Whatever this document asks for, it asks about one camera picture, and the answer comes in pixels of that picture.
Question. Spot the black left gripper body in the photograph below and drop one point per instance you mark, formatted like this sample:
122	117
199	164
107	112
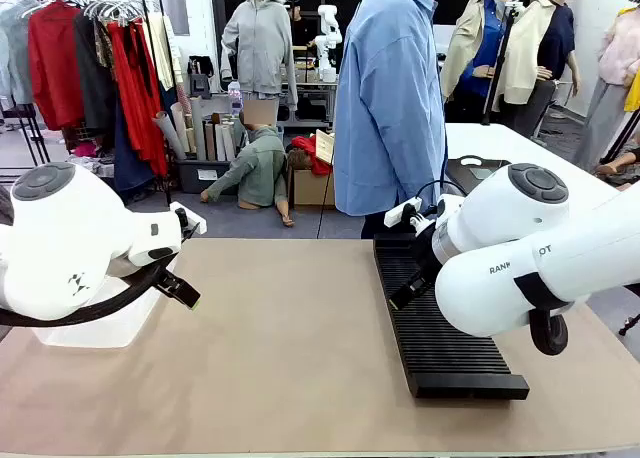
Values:
162	277

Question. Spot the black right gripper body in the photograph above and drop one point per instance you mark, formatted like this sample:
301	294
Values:
426	253

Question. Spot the black serving tray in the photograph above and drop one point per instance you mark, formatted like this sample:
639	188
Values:
467	180

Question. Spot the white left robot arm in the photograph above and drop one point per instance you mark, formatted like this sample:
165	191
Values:
60	238

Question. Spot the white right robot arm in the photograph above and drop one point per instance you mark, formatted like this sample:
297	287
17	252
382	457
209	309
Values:
500	278

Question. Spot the black slotted PCB rack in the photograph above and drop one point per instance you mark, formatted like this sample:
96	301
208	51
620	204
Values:
450	348

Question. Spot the clear plastic storage box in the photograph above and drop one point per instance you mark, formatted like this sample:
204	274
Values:
100	328

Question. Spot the dark grey storage bin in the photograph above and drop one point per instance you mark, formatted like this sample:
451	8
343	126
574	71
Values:
192	175

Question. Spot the navy garment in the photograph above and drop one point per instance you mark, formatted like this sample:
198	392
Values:
131	163

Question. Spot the brown cardboard box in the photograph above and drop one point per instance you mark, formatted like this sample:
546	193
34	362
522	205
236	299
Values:
312	188

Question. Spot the white table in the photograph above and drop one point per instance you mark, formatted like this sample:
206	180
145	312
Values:
500	140

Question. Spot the white paper roll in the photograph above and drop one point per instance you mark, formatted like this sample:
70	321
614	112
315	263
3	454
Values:
169	135

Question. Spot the light wooden board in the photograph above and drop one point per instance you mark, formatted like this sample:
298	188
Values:
325	145

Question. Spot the pink cloth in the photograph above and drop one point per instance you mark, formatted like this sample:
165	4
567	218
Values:
84	150

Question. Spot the half mannequin green shirt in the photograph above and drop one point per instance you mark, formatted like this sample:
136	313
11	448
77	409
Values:
260	163

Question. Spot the grey paper roll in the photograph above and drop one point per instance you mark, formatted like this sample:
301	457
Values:
198	128

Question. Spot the person in blue shirt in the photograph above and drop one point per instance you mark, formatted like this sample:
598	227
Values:
390	103

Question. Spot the beige paper roll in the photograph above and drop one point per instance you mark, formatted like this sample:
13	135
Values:
181	123

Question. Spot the red cloth heap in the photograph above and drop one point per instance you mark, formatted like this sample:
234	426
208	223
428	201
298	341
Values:
307	150

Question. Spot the red dress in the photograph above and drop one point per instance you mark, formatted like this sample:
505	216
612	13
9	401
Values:
137	103

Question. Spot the clear water bottle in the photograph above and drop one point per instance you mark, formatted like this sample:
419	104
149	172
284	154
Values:
235	98

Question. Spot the dark grey garment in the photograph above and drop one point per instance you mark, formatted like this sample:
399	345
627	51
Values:
95	93

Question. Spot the black bag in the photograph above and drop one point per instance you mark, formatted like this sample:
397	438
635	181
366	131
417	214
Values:
200	80

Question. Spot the black metal stand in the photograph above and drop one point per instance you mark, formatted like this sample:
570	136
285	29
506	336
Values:
25	128

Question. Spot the black tripod pole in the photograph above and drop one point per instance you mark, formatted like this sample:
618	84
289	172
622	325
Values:
500	58

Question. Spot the mannequin beige coat blue shirt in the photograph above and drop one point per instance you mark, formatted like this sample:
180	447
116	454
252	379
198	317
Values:
462	43

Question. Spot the mannequin cream jacket navy top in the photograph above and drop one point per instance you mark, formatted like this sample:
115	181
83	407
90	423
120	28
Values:
525	63

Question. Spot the black stand foot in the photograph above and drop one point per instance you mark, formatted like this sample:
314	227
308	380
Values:
631	324

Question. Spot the cream garment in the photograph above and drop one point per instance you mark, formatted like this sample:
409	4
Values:
167	53

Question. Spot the small white background robot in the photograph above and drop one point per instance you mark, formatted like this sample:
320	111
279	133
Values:
329	38

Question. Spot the red shirt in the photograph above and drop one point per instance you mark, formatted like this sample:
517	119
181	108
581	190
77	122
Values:
52	68

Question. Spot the black clothes rack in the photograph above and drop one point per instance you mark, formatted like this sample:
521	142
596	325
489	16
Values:
161	38

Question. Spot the leopard print garment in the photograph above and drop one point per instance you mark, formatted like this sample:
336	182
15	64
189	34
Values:
103	43

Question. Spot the mannequin grey hoodie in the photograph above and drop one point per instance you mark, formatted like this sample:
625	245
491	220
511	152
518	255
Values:
260	43

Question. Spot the light grey garment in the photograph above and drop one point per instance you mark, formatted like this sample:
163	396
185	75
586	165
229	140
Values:
15	53

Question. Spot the mannequin pink sweater grey skirt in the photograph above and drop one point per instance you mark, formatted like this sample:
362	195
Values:
617	53

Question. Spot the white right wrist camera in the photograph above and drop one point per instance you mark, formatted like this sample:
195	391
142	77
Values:
392	218

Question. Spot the aluminium frame robot bench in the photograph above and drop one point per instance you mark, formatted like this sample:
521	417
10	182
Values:
315	103

